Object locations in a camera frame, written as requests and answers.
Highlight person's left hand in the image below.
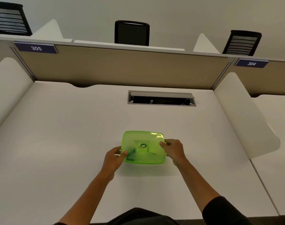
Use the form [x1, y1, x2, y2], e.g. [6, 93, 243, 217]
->
[101, 146, 128, 181]

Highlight person's right hand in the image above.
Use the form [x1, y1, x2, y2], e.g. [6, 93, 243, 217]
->
[159, 139, 188, 167]

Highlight green plastic food container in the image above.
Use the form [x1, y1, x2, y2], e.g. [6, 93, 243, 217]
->
[120, 131, 166, 165]

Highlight person's left forearm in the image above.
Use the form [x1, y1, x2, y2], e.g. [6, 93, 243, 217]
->
[54, 172, 115, 225]

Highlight person's right forearm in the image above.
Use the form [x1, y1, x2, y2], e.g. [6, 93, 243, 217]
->
[175, 158, 252, 225]

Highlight person's black clothing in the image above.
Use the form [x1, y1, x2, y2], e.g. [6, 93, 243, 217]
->
[54, 207, 180, 225]

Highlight white curved side divider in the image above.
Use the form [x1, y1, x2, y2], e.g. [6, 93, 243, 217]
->
[213, 72, 281, 160]
[192, 33, 220, 54]
[0, 57, 34, 136]
[31, 19, 73, 43]

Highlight beige desk partition panel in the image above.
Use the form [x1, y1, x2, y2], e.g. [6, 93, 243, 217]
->
[0, 36, 285, 96]

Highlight black mesh office chair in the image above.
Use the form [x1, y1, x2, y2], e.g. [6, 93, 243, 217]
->
[114, 20, 150, 47]

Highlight dark blue number sign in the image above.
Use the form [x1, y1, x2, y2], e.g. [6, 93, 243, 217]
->
[14, 42, 58, 54]
[234, 58, 269, 68]

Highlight black striped office chair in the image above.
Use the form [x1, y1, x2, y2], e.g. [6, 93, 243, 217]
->
[222, 30, 262, 56]
[0, 1, 33, 36]

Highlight grey desk cable tray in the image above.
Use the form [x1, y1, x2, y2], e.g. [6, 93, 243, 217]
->
[127, 90, 197, 107]

